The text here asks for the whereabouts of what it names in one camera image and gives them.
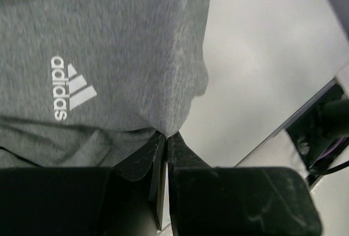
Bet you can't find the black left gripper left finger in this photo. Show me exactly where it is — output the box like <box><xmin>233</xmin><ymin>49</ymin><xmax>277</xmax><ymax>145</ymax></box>
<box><xmin>1</xmin><ymin>133</ymin><xmax>166</xmax><ymax>235</ymax></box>

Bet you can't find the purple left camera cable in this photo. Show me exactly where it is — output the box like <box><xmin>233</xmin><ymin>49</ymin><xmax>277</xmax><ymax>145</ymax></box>
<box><xmin>310</xmin><ymin>137</ymin><xmax>349</xmax><ymax>174</ymax></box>

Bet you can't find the grey adidas t-shirt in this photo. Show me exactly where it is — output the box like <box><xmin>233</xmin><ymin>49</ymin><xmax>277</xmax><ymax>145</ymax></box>
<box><xmin>1</xmin><ymin>0</ymin><xmax>210</xmax><ymax>168</ymax></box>

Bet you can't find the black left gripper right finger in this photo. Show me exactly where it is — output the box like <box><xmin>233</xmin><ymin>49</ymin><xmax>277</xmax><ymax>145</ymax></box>
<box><xmin>167</xmin><ymin>134</ymin><xmax>323</xmax><ymax>235</ymax></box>

